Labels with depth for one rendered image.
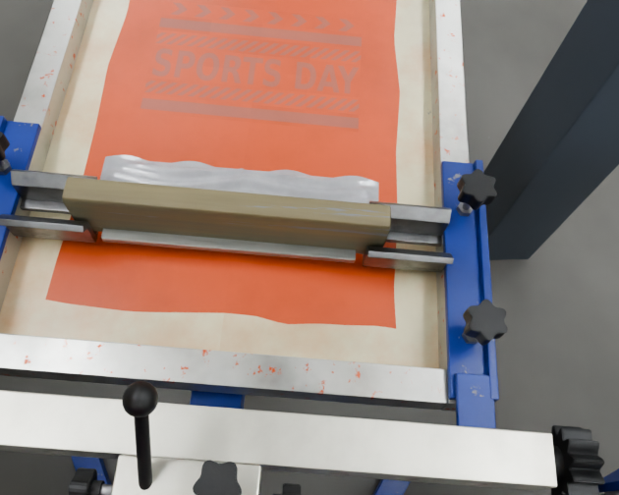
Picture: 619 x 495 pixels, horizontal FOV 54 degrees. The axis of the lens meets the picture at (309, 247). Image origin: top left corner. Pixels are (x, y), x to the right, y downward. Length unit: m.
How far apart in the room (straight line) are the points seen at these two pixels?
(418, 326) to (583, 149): 0.81
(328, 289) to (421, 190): 0.19
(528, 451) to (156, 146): 0.57
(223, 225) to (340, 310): 0.17
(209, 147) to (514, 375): 1.23
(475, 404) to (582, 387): 1.23
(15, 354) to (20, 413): 0.09
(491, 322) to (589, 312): 1.33
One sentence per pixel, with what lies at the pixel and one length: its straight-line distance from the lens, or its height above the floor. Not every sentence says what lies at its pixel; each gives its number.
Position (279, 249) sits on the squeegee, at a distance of 0.71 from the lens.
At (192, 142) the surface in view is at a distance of 0.84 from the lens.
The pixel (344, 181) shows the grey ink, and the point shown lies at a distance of 0.80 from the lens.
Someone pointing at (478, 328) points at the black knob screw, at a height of 1.06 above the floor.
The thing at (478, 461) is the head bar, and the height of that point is 1.04.
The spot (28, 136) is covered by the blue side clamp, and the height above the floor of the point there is 1.00.
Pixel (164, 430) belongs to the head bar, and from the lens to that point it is 0.61.
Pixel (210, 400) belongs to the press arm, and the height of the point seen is 0.92.
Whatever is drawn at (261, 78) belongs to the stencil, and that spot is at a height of 0.96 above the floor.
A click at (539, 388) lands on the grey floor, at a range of 1.84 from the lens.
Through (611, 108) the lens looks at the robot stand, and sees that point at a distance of 1.35.
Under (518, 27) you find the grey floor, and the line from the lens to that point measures 2.53.
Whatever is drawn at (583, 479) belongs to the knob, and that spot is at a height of 1.05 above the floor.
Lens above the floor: 1.64
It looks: 64 degrees down
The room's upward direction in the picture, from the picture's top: 9 degrees clockwise
